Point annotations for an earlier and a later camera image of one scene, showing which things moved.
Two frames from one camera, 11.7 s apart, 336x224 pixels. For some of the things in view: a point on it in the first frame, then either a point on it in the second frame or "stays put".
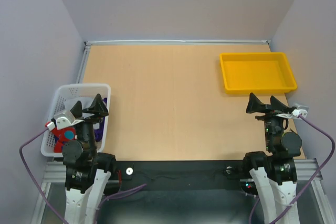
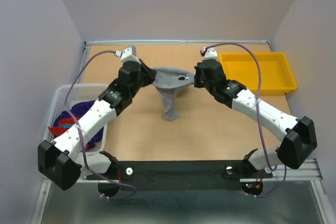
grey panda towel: [86, 103] → [168, 81]
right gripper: [255, 105] → [197, 82]
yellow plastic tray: [256, 72] stays put
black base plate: [181, 174] stays put
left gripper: [98, 107] → [150, 73]
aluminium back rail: [108, 42] stays put
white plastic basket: [64, 92] stays put
